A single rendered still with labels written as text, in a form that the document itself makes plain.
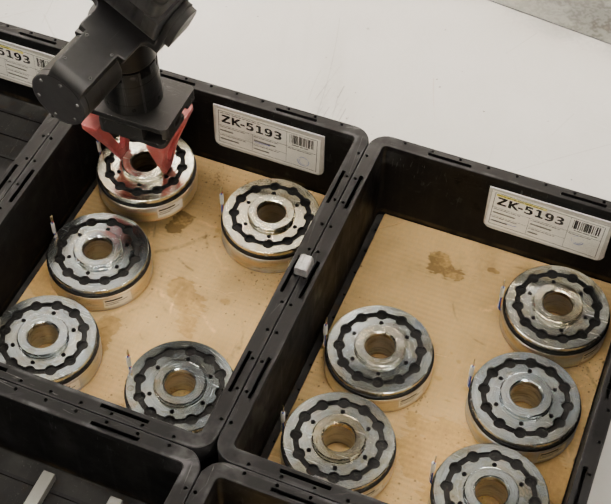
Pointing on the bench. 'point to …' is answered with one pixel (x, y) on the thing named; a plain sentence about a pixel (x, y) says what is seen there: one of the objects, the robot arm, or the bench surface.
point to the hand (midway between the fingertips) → (145, 157)
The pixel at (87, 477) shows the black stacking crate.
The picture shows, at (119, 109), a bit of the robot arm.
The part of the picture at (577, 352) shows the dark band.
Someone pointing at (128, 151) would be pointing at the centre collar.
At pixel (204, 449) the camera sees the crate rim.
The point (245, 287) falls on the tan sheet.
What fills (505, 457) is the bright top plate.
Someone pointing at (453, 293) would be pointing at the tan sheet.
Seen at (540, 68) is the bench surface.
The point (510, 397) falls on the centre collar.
